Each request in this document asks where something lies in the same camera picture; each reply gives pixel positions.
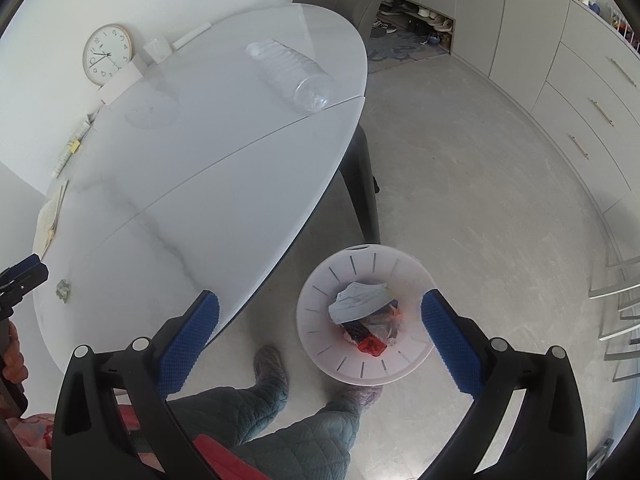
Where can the small grey wrapper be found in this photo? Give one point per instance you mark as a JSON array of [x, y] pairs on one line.
[[63, 290]]

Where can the red garment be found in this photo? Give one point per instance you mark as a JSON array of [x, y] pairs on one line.
[[215, 455]]

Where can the grey patterned rug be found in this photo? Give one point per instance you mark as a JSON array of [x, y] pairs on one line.
[[400, 47]]

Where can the black foam net sleeve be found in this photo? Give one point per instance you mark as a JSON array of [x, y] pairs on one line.
[[357, 332]]

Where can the person's left hand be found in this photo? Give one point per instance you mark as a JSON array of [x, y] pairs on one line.
[[15, 360]]

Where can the blue face mask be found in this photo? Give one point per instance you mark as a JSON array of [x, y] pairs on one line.
[[355, 302]]

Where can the person's right leg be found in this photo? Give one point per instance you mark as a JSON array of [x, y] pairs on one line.
[[300, 440]]

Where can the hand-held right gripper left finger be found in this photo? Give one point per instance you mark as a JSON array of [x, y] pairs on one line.
[[190, 340]]

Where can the light grey drawer cabinet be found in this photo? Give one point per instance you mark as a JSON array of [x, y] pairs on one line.
[[575, 110]]

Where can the row of shoes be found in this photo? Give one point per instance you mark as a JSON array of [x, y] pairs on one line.
[[415, 15]]

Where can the white box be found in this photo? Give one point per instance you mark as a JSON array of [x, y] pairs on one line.
[[122, 85]]

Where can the clear plastic bottle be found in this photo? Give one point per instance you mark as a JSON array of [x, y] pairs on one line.
[[290, 70]]

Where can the rolled white paper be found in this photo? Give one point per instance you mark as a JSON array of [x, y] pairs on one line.
[[70, 152]]

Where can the grey fluffy slipper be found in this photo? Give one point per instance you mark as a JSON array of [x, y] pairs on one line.
[[357, 396], [270, 367]]

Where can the person's leg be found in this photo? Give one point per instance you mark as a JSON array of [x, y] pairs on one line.
[[300, 440], [225, 405]]

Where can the white cup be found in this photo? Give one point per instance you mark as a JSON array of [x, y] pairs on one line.
[[157, 52]]

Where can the white plastic waste bin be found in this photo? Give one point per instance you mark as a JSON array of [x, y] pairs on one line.
[[325, 320]]

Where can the round wall clock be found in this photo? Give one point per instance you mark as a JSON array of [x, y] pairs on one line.
[[107, 55]]

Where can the stack of papers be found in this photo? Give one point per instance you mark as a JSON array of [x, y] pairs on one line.
[[50, 220]]

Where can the yellow clip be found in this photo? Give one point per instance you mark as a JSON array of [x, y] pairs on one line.
[[74, 146]]

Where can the person's left leg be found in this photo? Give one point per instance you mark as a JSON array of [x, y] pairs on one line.
[[225, 405]]

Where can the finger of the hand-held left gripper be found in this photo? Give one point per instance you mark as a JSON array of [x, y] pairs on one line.
[[30, 280], [30, 260]]

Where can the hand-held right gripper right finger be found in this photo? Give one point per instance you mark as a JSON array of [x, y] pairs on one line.
[[450, 340]]

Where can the black table base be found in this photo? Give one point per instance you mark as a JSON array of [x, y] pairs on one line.
[[360, 185]]

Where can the metal drying rack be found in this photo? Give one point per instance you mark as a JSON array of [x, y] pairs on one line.
[[615, 291]]

